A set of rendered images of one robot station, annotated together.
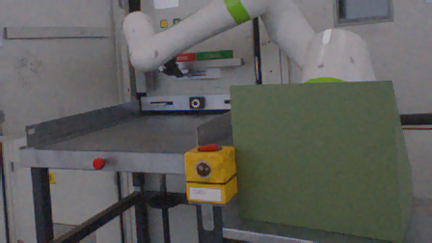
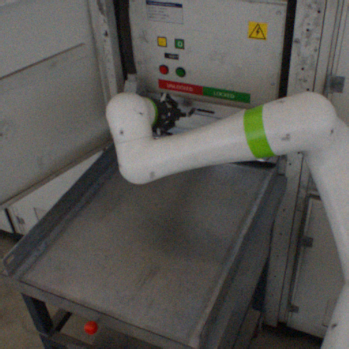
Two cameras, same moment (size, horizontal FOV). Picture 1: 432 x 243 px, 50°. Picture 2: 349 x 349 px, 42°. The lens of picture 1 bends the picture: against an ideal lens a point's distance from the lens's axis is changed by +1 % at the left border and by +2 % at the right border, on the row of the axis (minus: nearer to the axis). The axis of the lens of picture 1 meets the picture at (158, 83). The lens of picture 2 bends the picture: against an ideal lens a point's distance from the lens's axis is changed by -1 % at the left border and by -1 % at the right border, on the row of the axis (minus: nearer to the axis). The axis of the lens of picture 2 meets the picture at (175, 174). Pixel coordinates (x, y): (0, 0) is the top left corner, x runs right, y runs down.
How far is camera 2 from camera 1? 0.91 m
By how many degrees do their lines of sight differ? 36
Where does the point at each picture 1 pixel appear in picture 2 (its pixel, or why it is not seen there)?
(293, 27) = (332, 166)
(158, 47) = (155, 169)
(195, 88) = (200, 124)
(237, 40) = (258, 85)
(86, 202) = not seen: hidden behind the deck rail
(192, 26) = (200, 155)
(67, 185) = (58, 187)
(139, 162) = (135, 332)
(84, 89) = (64, 127)
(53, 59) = (20, 110)
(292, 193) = not seen: outside the picture
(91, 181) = not seen: hidden behind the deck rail
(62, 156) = (50, 297)
